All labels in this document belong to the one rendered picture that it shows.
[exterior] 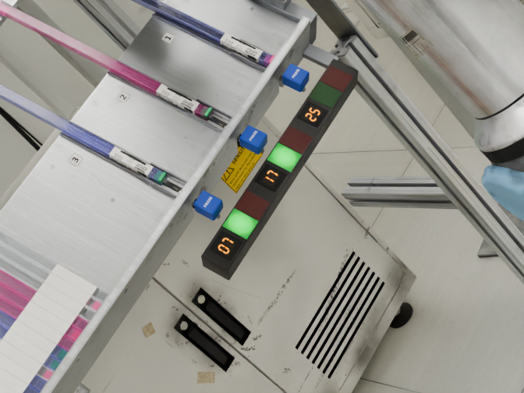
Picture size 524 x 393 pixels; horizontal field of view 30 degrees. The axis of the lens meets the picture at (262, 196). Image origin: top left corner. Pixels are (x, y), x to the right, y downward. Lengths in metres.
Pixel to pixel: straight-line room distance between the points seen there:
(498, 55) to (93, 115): 0.70
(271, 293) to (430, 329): 0.37
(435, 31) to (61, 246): 0.65
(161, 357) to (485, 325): 0.61
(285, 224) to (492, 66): 1.01
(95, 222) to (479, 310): 0.88
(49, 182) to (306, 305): 0.64
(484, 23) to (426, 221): 1.42
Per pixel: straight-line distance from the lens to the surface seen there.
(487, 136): 0.79
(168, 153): 1.28
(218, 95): 1.32
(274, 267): 1.71
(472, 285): 1.94
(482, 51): 0.75
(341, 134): 2.63
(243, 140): 1.27
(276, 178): 1.27
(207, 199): 1.23
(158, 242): 1.22
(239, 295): 1.67
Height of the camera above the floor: 1.23
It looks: 27 degrees down
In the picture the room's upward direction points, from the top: 45 degrees counter-clockwise
